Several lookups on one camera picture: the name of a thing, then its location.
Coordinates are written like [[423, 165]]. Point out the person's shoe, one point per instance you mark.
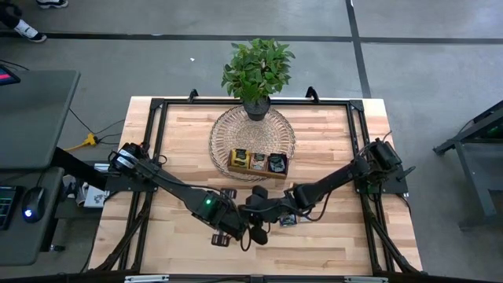
[[53, 3], [30, 32]]

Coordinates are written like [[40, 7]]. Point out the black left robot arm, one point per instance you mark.
[[173, 183]]

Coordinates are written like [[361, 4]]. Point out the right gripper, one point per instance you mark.
[[259, 192]]

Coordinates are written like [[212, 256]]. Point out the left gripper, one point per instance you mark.
[[228, 193]]

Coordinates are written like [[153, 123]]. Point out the white printed box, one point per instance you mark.
[[95, 196]]

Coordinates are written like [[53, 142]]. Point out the black clamp lever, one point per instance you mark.
[[406, 173]]

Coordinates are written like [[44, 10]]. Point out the black support bar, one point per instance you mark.
[[78, 167]]

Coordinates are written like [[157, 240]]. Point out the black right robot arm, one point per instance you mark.
[[338, 177]]

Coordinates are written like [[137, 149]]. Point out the silver metal bracket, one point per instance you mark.
[[146, 278], [366, 279]]

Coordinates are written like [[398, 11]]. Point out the dark metal stand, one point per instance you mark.
[[471, 178]]

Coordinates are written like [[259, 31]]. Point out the potted green plant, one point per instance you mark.
[[255, 74]]

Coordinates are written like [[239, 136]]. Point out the dark grey desk top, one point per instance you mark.
[[35, 118]]

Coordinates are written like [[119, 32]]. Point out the dark grey keyboard shelf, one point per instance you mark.
[[31, 243]]

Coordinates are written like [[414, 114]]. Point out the small dark screen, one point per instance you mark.
[[8, 76]]

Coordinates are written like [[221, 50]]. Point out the round woven placemat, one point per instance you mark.
[[251, 133]]

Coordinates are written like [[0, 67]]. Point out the yellow green tea packet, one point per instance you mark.
[[240, 158]]

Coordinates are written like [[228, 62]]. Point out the black aluminium table frame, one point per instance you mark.
[[326, 102]]

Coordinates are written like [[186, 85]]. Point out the black computer mouse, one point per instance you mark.
[[33, 204]]

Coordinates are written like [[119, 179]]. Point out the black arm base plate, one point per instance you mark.
[[118, 184], [397, 188]]

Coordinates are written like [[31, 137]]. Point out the black backlit keyboard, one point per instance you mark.
[[6, 208]]

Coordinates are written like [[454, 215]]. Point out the wooden tea box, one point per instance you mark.
[[255, 173]]

